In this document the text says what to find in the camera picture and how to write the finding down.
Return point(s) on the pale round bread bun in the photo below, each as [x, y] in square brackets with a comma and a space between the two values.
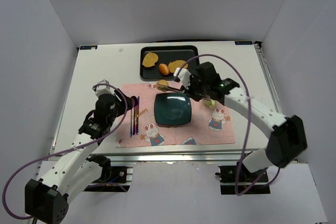
[162, 85]

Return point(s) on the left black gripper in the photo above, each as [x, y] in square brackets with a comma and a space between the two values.
[128, 103]

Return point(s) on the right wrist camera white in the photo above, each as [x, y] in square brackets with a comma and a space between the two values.
[182, 75]

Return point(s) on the glossy orange bun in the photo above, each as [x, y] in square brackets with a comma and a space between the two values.
[164, 69]

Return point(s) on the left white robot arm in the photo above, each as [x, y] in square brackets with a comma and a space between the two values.
[48, 198]

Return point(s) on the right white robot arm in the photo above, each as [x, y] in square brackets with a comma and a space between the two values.
[286, 135]

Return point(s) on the speckled flat bread slice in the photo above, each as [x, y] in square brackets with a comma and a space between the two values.
[177, 64]

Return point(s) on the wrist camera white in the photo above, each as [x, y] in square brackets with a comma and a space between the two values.
[102, 87]
[182, 75]

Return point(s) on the black baking tray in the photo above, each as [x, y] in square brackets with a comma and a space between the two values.
[166, 54]

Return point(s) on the iridescent knife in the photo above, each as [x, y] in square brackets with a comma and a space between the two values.
[136, 118]

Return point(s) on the iridescent cutlery piece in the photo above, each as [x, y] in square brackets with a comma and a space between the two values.
[131, 122]

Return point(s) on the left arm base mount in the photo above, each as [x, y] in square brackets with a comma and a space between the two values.
[113, 178]

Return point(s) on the dark teal square plate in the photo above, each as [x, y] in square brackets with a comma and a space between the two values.
[172, 109]

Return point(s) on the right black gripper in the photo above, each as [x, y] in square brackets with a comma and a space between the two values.
[193, 91]

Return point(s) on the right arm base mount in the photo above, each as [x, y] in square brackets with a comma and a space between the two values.
[227, 174]

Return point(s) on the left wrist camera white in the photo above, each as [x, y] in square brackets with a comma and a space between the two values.
[102, 87]

